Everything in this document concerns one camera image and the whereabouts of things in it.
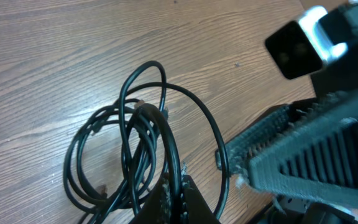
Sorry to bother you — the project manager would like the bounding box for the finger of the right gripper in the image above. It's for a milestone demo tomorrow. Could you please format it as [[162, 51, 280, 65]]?
[[225, 101, 322, 174], [247, 90, 358, 208]]

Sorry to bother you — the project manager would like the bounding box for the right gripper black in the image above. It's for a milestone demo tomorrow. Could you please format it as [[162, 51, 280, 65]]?
[[311, 2, 358, 97]]

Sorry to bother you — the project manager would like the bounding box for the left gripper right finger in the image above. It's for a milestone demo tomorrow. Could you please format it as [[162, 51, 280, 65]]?
[[180, 175, 220, 224]]

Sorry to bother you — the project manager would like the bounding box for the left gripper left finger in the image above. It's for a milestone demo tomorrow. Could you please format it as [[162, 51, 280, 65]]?
[[130, 174, 172, 224]]

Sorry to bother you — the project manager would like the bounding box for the black USB cable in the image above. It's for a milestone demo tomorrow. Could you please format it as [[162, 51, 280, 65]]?
[[62, 60, 231, 224]]

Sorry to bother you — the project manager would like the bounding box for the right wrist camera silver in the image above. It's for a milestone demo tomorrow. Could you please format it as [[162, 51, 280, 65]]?
[[265, 6, 348, 80]]

